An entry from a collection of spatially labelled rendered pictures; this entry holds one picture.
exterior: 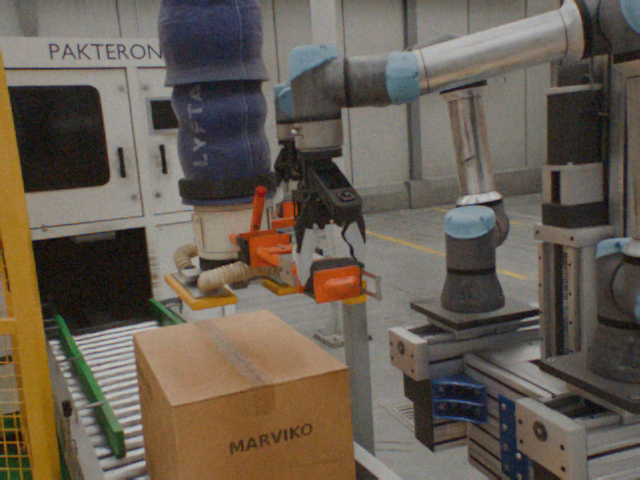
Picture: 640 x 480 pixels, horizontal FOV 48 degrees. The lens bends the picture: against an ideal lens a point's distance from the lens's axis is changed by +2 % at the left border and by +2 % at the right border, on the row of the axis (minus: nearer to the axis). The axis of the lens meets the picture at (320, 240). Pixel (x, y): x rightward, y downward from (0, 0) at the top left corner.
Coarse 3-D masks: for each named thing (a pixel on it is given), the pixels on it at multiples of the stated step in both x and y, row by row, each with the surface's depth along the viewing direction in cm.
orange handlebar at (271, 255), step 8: (296, 208) 195; (272, 224) 172; (280, 224) 172; (288, 224) 173; (232, 240) 153; (264, 248) 132; (272, 248) 132; (280, 248) 131; (288, 248) 130; (264, 256) 132; (272, 256) 128; (272, 264) 130; (296, 272) 116; (336, 280) 104; (344, 280) 104; (352, 280) 105; (328, 288) 105; (336, 288) 104; (344, 288) 104; (352, 288) 105
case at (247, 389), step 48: (144, 336) 193; (192, 336) 190; (240, 336) 186; (288, 336) 183; (144, 384) 184; (192, 384) 154; (240, 384) 152; (288, 384) 153; (336, 384) 157; (144, 432) 197; (192, 432) 145; (240, 432) 150; (288, 432) 154; (336, 432) 159
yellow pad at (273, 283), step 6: (264, 276) 166; (270, 276) 163; (276, 276) 162; (264, 282) 161; (270, 282) 159; (276, 282) 158; (282, 282) 156; (270, 288) 157; (276, 288) 154; (282, 288) 153; (288, 288) 154; (294, 288) 154; (276, 294) 154; (282, 294) 153; (288, 294) 154
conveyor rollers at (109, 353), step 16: (80, 336) 343; (96, 336) 339; (112, 336) 340; (128, 336) 336; (64, 352) 322; (96, 352) 317; (112, 352) 314; (128, 352) 310; (64, 368) 298; (96, 368) 294; (112, 368) 297; (128, 368) 291; (80, 384) 276; (112, 384) 272; (128, 384) 274; (80, 400) 259; (112, 400) 262; (128, 400) 256; (80, 416) 249; (96, 416) 243; (128, 416) 247; (96, 432) 234; (128, 432) 230; (96, 448) 219; (128, 448) 221; (112, 464) 210; (128, 464) 212; (144, 464) 206
